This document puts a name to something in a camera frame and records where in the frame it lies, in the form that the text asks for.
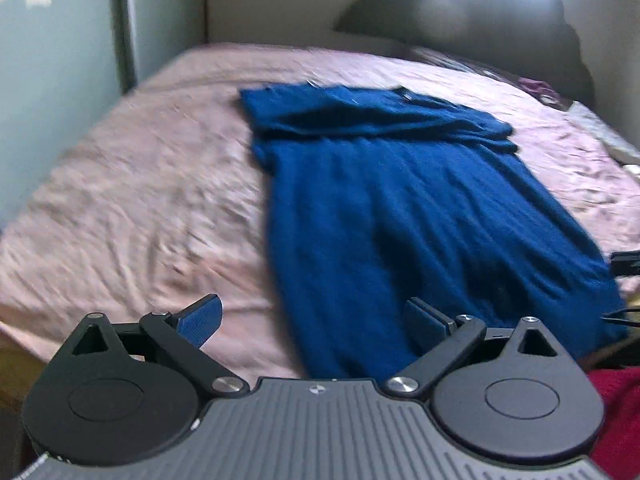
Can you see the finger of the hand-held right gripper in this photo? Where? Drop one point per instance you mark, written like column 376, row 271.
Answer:
column 627, row 264
column 615, row 317

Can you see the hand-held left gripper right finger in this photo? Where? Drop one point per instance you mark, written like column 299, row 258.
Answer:
column 424, row 325

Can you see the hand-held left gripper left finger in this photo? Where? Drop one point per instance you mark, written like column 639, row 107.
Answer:
column 202, row 321

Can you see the blue knit sweater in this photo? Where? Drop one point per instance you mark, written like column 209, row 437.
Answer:
column 400, row 210

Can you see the person's red clothing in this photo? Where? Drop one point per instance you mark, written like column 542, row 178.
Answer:
column 617, row 420

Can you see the white cloth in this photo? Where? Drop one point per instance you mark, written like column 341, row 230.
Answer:
column 605, row 132

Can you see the pink bed sheet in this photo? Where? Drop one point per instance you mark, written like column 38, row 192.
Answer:
column 150, row 185

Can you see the purple cloth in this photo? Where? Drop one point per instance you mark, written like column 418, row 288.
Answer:
column 542, row 91

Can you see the dark scalloped headboard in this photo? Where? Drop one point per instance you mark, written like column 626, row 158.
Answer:
column 475, row 20

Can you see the wooden bed frame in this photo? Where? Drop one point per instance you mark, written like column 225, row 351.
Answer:
column 17, row 385

